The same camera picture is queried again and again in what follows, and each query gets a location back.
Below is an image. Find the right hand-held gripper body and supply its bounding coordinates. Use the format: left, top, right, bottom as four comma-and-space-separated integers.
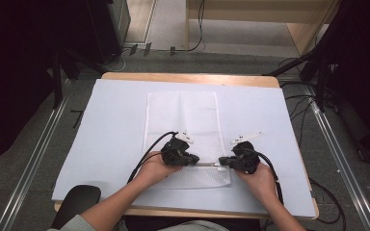
229, 131, 264, 175

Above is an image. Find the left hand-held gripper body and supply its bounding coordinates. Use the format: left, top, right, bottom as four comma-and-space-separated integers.
160, 129, 196, 167

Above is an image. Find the white mesh laundry bag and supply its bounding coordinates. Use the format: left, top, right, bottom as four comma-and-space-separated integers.
142, 91, 232, 191

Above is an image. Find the person's left hand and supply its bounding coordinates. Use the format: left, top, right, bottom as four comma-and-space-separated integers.
136, 150, 185, 191

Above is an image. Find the person's right hand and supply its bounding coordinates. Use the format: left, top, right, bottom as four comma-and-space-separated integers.
235, 160, 279, 202

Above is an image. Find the person's grey shirt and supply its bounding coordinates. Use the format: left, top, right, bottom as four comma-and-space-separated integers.
46, 214, 231, 231

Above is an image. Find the white table cover sheet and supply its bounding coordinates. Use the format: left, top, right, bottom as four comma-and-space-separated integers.
51, 78, 318, 218

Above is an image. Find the wooden table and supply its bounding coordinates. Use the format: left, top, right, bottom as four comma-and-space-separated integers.
53, 71, 320, 221

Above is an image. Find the black chair armrest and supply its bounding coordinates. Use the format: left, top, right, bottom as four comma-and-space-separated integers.
50, 184, 102, 231

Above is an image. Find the black metal stand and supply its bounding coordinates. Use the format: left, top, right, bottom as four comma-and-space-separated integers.
262, 0, 351, 114
49, 46, 109, 110

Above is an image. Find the black curtain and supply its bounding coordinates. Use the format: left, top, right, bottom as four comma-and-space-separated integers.
317, 0, 370, 166
0, 0, 93, 171

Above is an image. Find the black cabinet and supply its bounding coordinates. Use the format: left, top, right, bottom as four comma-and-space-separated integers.
86, 0, 132, 64

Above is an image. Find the light wooden bench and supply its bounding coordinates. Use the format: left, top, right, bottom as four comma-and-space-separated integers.
184, 0, 341, 56

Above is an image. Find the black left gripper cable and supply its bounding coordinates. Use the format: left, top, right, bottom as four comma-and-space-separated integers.
126, 130, 179, 185

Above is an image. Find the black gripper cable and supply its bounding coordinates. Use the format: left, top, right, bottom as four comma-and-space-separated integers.
252, 148, 285, 207
126, 130, 179, 185

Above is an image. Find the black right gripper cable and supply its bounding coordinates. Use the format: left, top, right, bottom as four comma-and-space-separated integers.
252, 148, 285, 207

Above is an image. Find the black floor cable bundle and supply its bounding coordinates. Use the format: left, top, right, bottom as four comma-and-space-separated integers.
277, 57, 320, 148

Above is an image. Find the metal floor rail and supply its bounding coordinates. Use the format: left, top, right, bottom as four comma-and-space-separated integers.
0, 80, 72, 231
304, 85, 370, 231

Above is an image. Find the black looped floor cable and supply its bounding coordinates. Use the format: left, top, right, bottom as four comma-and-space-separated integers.
307, 177, 348, 231

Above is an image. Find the white floor cable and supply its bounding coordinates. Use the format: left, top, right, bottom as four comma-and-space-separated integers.
103, 47, 133, 73

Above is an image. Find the black hanging cable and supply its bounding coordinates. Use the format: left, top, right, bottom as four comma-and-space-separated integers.
170, 0, 206, 57

